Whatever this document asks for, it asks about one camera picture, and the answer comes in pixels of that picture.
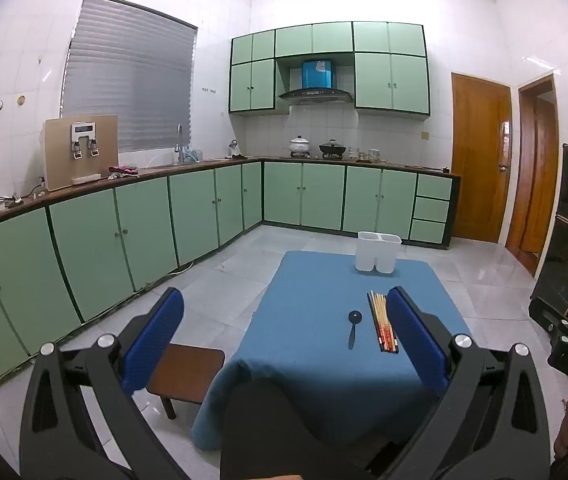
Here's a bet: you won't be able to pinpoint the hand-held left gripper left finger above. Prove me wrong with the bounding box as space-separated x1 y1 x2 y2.
18 287 185 480

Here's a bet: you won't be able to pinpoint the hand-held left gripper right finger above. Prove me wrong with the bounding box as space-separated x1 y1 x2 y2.
369 286 552 480

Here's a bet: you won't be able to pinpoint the bundle of wooden chopsticks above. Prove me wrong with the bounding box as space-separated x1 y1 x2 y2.
367 290 399 353

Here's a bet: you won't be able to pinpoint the black spoon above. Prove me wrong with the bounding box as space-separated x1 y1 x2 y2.
348 311 363 350

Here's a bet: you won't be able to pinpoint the white plastic utensil holder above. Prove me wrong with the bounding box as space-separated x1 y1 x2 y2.
355 231 403 275

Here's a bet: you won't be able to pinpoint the brown wooden stool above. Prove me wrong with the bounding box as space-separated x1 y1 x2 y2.
145 342 226 420

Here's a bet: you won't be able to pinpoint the blue tablecloth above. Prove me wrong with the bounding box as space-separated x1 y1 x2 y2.
191 251 474 453

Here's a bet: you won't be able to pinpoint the green base cabinets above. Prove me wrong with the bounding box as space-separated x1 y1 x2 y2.
0 157 462 386

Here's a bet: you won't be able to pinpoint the open wooden door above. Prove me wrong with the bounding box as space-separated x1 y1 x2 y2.
506 74 562 277

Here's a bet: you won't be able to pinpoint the closed wooden door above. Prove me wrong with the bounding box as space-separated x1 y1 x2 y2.
450 72 513 245

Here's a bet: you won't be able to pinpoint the wood-panel water dispenser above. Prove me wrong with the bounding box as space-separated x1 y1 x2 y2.
43 115 120 192

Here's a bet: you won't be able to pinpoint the grey window blind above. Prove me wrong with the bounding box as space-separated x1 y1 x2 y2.
60 0 199 153

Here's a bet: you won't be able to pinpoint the range hood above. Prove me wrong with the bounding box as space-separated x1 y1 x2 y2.
278 59 355 106

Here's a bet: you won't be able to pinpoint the green wall cabinets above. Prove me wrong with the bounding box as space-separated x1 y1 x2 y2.
228 21 431 122

